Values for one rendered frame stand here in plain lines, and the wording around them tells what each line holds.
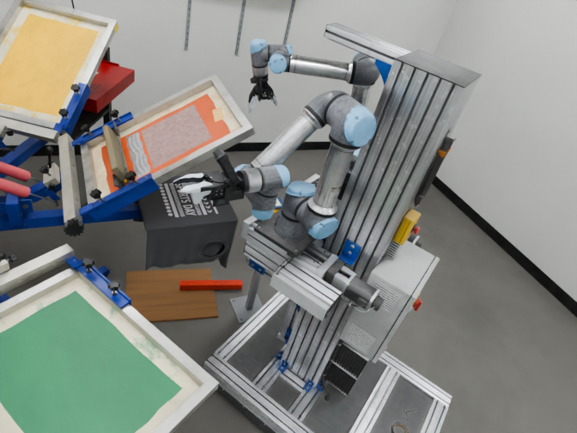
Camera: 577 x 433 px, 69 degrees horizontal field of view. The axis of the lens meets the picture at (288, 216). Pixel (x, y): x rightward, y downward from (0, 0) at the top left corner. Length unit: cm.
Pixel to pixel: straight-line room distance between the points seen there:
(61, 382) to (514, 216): 420
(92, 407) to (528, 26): 456
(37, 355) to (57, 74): 162
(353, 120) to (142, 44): 296
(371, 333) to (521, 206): 304
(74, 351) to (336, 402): 148
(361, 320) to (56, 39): 231
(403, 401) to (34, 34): 303
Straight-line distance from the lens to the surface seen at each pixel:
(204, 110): 219
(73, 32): 296
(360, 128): 135
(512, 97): 483
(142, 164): 206
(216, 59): 425
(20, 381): 170
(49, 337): 178
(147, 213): 225
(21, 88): 279
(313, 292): 168
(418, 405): 281
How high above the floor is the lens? 237
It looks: 37 degrees down
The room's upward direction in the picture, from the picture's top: 16 degrees clockwise
